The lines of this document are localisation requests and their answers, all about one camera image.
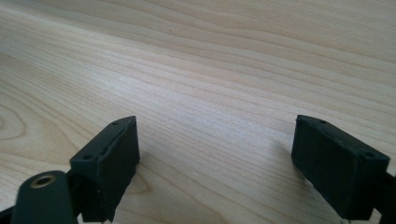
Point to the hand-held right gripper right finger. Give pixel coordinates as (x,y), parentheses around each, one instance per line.
(336,168)

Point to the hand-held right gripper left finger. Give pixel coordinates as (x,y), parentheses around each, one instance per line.
(109,165)

